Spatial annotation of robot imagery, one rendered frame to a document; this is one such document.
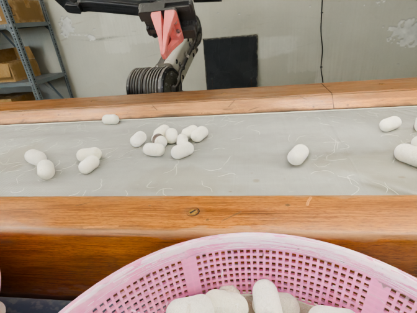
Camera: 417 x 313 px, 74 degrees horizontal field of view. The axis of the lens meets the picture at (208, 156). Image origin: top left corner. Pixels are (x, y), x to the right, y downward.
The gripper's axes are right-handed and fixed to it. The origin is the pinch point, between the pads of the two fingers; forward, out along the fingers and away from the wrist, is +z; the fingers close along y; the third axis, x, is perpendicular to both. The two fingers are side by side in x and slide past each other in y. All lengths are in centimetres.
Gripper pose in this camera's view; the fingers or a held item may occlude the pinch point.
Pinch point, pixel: (164, 53)
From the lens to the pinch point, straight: 53.6
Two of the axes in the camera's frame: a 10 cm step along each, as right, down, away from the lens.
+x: 1.5, 3.9, 9.1
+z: -0.5, 9.2, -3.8
